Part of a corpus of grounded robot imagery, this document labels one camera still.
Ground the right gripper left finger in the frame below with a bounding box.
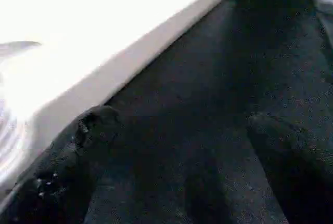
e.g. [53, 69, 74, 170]
[0, 106, 121, 224]

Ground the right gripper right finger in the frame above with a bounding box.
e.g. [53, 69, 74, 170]
[246, 111, 333, 224]

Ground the white plastic table top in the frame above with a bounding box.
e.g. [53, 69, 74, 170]
[0, 0, 243, 200]

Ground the black work mat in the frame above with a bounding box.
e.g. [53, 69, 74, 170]
[83, 0, 333, 224]

